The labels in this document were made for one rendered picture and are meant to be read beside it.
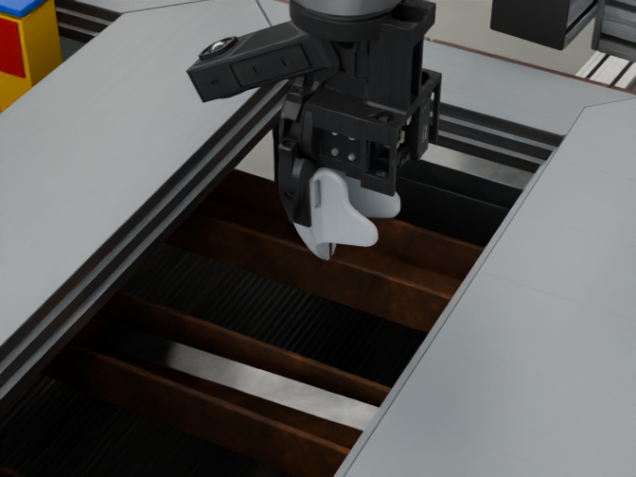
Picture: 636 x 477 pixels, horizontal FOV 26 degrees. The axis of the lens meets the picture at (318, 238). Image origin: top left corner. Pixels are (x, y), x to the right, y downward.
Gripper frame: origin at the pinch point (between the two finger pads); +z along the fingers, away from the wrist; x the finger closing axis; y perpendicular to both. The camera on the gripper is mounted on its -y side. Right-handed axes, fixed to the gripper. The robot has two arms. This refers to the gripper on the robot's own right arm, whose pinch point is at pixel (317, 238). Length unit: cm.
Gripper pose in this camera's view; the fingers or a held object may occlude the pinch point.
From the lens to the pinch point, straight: 96.5
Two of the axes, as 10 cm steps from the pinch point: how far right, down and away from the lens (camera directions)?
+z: 0.0, 7.7, 6.3
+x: 4.6, -5.6, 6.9
